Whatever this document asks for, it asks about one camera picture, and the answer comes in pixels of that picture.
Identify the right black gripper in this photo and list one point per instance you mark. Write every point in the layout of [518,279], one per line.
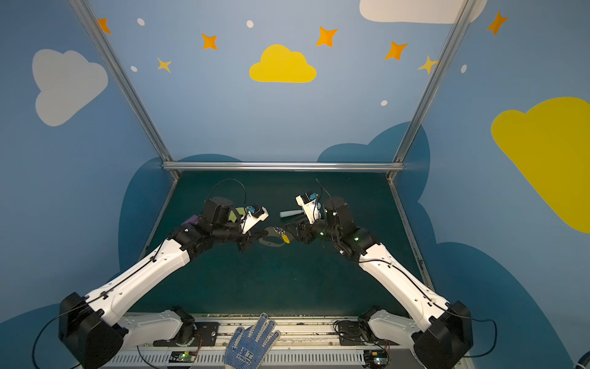
[303,229]

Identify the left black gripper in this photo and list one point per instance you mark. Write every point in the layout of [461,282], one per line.
[249,236]

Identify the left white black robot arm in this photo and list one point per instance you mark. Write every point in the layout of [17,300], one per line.
[95,328]

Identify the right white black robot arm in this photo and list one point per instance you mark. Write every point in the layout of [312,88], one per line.
[439,333]

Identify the light blue toy shovel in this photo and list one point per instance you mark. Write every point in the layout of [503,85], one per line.
[290,213]

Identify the purple pink toy shovel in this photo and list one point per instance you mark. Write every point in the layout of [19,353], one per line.
[192,220]

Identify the blue dotted glove centre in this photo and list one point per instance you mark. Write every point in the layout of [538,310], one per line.
[249,346]

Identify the left green circuit board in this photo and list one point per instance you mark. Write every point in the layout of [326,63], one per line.
[178,357]

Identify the green circuit board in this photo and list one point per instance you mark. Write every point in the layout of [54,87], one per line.
[178,357]
[375,359]

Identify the right green circuit board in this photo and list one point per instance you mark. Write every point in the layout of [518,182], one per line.
[375,359]

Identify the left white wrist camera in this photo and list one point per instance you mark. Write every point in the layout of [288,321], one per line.
[253,215]

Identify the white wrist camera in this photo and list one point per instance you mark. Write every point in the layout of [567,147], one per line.
[253,215]
[309,202]

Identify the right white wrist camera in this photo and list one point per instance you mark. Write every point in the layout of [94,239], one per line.
[309,202]

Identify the green toy shovel wooden handle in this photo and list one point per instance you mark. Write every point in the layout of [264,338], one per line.
[237,215]

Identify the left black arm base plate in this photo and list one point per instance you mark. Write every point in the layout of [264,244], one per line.
[207,333]

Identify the left aluminium frame post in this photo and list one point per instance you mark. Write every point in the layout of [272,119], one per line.
[87,18]

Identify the aluminium frame post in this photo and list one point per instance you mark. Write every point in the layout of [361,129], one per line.
[87,18]
[446,56]

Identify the aluminium front rail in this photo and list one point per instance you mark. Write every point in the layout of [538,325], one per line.
[304,341]

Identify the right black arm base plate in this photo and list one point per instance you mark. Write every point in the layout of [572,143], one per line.
[350,333]

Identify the right aluminium frame post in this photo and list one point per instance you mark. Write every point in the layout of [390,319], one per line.
[446,56]

